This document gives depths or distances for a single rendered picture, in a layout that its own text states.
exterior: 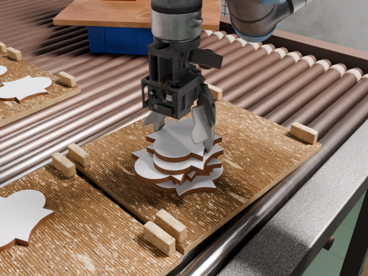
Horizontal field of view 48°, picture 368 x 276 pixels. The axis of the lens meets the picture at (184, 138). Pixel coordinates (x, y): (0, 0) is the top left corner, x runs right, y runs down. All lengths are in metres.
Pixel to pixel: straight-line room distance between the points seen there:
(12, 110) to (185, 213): 0.54
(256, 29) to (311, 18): 2.99
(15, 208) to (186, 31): 0.41
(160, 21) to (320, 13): 3.06
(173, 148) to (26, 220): 0.27
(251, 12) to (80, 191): 0.43
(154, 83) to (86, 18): 0.72
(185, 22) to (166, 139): 0.23
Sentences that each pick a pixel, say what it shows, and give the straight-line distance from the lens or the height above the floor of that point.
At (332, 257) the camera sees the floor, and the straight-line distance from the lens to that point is 1.98.
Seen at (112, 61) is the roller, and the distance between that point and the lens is 1.32.
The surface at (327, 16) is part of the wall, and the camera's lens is 3.61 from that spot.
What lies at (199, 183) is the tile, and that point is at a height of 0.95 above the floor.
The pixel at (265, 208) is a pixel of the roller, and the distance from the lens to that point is 0.77.
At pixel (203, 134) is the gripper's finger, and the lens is 0.69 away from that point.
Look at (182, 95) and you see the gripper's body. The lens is 0.63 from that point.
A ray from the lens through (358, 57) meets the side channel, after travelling 1.36.
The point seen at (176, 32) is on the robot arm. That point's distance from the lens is 0.61.
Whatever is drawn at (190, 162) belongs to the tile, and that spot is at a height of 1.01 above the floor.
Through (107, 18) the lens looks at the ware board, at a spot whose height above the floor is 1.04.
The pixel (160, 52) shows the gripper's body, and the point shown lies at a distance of 0.61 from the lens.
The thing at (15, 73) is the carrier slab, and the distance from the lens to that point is 1.28.
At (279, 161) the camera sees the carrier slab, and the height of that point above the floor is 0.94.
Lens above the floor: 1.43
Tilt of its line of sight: 34 degrees down
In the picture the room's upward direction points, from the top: straight up
